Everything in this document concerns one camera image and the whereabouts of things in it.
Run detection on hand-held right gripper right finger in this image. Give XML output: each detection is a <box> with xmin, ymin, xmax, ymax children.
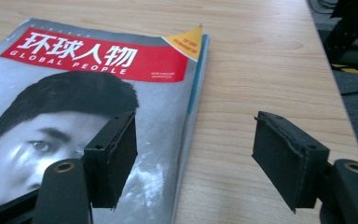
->
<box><xmin>251</xmin><ymin>110</ymin><xmax>330</xmax><ymax>214</ymax></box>

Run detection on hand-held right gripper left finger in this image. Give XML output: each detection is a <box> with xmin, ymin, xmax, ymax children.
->
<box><xmin>82</xmin><ymin>110</ymin><xmax>139</xmax><ymax>210</ymax></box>

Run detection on magazine with red title banner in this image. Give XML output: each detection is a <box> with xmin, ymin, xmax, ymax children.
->
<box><xmin>0</xmin><ymin>17</ymin><xmax>212</xmax><ymax>224</ymax></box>

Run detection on black stand base hazard stripes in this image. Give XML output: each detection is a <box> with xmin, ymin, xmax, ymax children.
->
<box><xmin>323</xmin><ymin>0</ymin><xmax>358</xmax><ymax>76</ymax></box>

